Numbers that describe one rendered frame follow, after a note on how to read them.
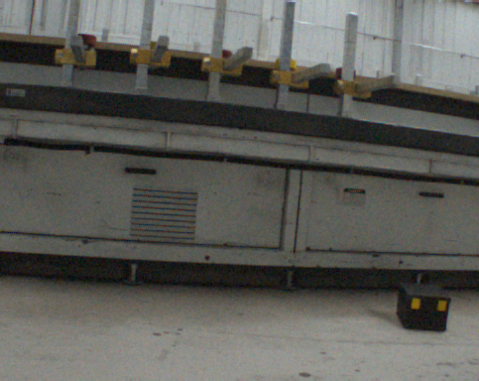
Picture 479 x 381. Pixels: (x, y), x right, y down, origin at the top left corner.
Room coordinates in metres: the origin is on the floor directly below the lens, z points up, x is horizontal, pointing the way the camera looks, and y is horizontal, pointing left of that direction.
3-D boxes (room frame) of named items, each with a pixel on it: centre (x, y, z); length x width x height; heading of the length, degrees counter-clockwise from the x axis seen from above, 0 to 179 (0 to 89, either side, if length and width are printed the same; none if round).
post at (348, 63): (2.02, -0.33, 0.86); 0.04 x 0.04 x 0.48; 15
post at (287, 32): (1.95, -0.09, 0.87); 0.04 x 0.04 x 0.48; 15
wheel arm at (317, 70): (1.88, -0.15, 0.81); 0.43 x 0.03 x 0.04; 15
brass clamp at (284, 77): (1.96, -0.11, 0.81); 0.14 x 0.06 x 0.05; 105
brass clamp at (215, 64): (1.89, 0.13, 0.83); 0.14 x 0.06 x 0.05; 105
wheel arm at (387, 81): (1.94, -0.39, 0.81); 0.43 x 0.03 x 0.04; 15
